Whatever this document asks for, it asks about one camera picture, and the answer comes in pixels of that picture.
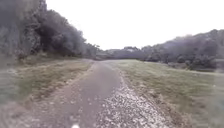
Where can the grey asphalt path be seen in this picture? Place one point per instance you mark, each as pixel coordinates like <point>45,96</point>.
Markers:
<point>90,100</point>

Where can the dry grass field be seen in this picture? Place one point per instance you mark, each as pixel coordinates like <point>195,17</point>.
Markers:
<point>173,86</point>

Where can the grass verge with bare soil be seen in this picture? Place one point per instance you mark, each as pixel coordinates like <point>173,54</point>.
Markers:
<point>43,76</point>

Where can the robot's own part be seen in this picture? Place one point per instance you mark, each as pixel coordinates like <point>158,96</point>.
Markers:
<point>75,126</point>

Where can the distant row of trees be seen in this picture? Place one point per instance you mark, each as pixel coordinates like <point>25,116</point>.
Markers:
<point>186,50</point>

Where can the dense trees and bushes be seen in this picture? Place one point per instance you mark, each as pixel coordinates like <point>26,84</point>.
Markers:
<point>40,33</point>

